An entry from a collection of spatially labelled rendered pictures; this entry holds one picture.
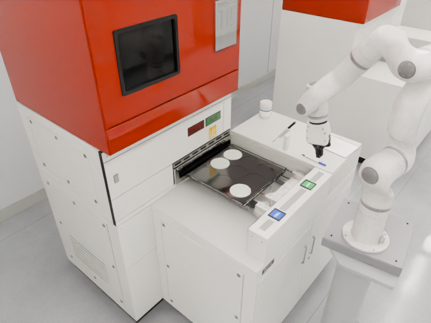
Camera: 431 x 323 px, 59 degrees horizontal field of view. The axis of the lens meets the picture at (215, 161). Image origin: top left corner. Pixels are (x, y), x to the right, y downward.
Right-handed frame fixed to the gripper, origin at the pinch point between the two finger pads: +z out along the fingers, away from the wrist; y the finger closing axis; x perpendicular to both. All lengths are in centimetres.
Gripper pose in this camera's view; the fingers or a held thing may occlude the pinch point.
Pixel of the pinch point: (319, 152)
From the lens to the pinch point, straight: 174.3
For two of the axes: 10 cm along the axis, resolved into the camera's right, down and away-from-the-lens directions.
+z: 1.6, 8.8, 4.5
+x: 6.5, -4.4, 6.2
